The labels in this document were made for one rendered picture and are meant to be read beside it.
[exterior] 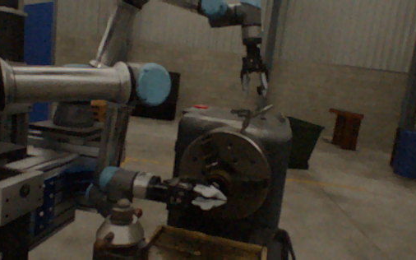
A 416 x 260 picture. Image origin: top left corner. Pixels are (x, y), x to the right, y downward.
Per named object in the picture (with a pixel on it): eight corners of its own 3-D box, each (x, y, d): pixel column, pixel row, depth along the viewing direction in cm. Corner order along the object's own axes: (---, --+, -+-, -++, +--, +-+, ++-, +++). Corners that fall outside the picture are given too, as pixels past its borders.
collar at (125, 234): (111, 221, 59) (112, 206, 59) (151, 230, 58) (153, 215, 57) (85, 241, 52) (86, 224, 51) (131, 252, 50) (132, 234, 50)
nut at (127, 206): (117, 212, 57) (118, 193, 56) (137, 216, 56) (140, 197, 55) (104, 221, 53) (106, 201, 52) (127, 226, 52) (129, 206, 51)
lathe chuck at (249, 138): (174, 190, 124) (203, 114, 118) (251, 225, 119) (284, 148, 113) (166, 197, 115) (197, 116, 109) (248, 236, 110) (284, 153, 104)
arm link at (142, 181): (142, 192, 97) (145, 167, 96) (157, 196, 97) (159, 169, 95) (131, 201, 90) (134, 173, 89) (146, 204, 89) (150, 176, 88)
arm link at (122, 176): (109, 188, 100) (112, 162, 99) (142, 195, 98) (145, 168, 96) (95, 197, 92) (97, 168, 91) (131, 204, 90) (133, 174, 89)
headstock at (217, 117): (198, 169, 191) (205, 104, 185) (279, 185, 181) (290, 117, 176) (162, 205, 133) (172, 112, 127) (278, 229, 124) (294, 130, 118)
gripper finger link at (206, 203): (221, 217, 85) (188, 210, 87) (224, 209, 91) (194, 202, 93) (223, 206, 85) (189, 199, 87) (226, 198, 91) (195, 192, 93)
